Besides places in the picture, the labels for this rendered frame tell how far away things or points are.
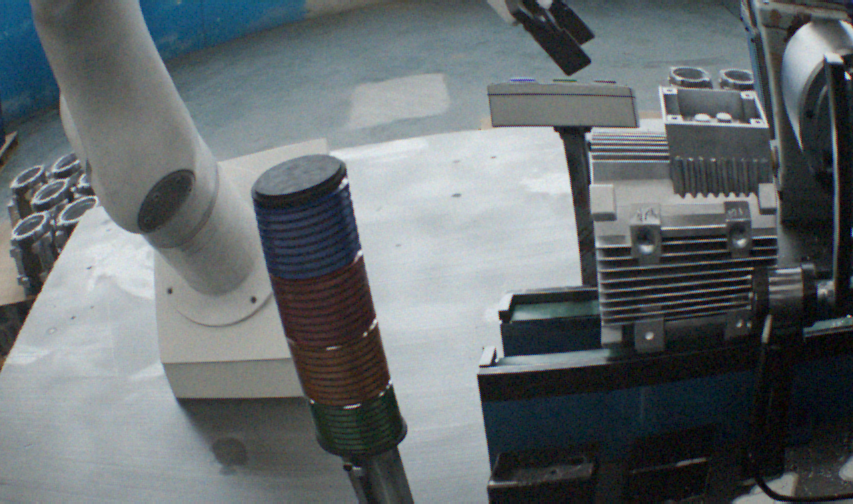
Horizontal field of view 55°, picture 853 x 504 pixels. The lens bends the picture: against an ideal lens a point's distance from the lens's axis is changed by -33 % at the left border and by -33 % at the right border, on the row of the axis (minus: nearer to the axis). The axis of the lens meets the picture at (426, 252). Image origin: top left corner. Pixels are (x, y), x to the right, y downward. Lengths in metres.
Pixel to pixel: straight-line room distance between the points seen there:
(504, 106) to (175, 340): 0.46
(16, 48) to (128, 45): 6.60
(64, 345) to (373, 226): 0.56
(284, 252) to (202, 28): 6.08
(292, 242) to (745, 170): 0.42
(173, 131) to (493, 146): 0.98
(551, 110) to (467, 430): 0.34
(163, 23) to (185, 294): 5.59
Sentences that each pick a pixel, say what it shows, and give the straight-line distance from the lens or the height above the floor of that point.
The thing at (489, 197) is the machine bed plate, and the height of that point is 0.80.
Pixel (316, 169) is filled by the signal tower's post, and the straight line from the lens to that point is 0.66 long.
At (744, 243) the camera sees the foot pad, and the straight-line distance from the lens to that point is 0.88.
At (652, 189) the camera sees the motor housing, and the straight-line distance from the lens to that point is 0.91.
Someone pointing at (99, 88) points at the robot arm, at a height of 1.30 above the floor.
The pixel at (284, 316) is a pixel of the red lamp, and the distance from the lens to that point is 0.69.
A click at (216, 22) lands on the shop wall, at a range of 6.68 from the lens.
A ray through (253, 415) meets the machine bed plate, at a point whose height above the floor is 0.80.
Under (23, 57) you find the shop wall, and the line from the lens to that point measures 7.35.
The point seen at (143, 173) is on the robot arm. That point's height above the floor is 1.19.
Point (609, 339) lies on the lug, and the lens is 0.94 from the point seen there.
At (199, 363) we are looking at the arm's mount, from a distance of 1.24.
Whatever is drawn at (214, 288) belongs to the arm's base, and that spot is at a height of 0.93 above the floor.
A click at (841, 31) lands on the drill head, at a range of 1.25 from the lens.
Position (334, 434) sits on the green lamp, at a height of 1.05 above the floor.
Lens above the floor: 1.46
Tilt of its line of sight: 27 degrees down
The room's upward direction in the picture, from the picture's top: 11 degrees counter-clockwise
